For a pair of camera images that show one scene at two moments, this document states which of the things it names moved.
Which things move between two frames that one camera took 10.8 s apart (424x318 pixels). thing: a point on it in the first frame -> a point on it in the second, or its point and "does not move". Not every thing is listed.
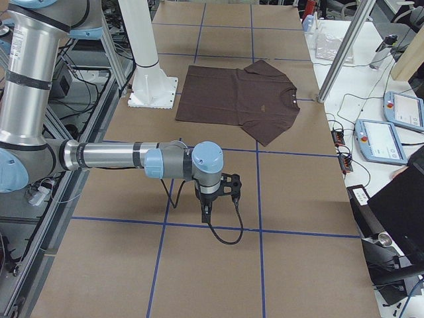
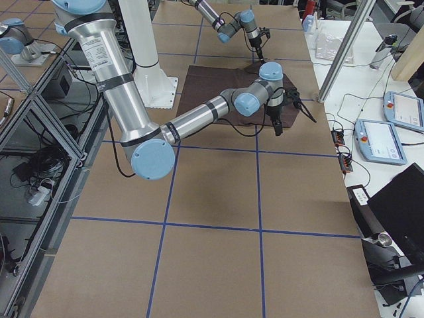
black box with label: [368, 222] does not move
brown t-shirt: [258, 98] does not move
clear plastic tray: [327, 48] does not move
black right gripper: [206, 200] -> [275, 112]
